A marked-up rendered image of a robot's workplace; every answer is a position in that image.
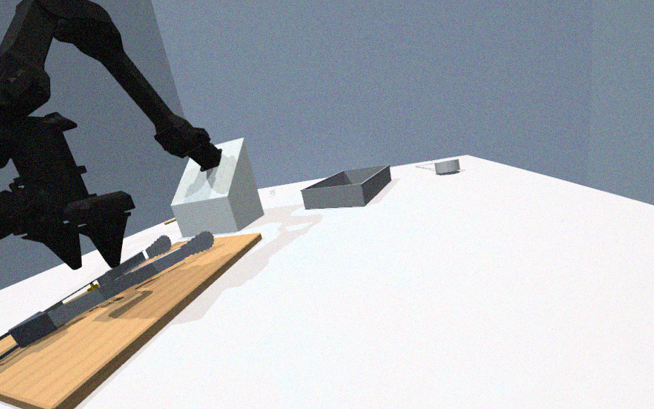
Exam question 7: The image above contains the light wooden board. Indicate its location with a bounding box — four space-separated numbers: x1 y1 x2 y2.
0 233 263 409

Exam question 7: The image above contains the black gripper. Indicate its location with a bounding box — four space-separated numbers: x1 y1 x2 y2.
13 159 135 270

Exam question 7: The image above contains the grey rectangular roasting tin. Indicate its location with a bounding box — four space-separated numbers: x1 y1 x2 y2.
300 164 391 209

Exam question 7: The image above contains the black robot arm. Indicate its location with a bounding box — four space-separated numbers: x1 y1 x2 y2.
0 0 222 240

